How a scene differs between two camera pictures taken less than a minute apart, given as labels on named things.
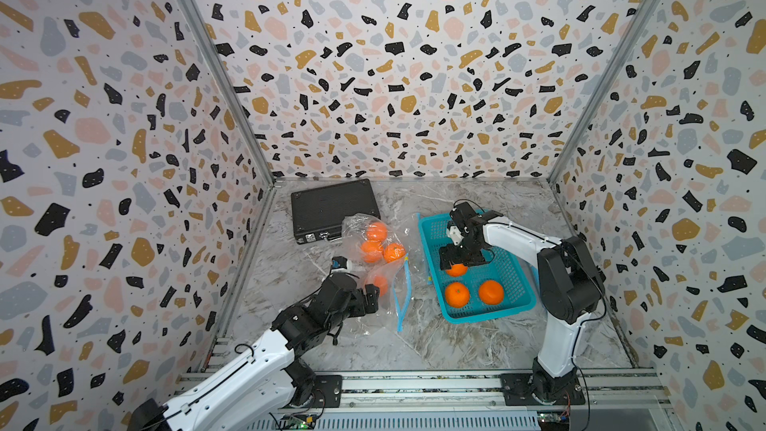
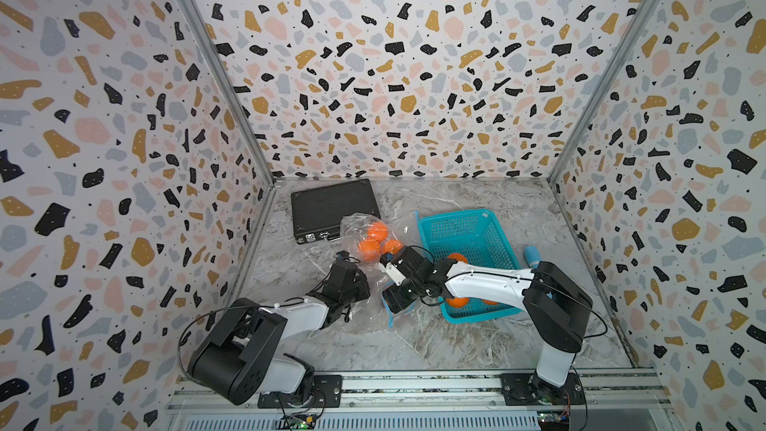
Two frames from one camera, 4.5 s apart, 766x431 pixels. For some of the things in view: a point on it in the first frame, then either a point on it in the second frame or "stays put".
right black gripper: (450, 258) → (390, 296)
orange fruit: (457, 294) stays put
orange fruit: (376, 230) stays put
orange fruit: (393, 251) stays put
